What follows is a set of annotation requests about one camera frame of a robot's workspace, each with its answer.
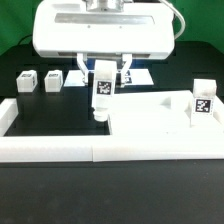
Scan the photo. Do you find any white square tabletop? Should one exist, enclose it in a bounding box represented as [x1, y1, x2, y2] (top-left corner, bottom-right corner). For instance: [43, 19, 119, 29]
[108, 90, 224, 136]

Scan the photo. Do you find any white sheet with AprilTags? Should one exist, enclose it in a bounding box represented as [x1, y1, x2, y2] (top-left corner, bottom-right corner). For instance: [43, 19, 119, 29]
[64, 69, 154, 87]

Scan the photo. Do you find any white camera cable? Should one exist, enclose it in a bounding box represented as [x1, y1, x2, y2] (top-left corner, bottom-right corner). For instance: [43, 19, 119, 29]
[159, 0, 187, 42]

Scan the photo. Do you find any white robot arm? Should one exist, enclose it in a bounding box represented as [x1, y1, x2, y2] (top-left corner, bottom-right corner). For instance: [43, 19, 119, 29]
[33, 0, 175, 82]

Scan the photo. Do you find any white U-shaped obstacle fence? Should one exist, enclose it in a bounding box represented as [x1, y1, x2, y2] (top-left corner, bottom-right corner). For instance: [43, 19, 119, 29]
[0, 100, 224, 163]

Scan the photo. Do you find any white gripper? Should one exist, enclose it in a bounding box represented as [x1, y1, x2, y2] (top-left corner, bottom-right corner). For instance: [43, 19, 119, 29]
[33, 1, 175, 87]

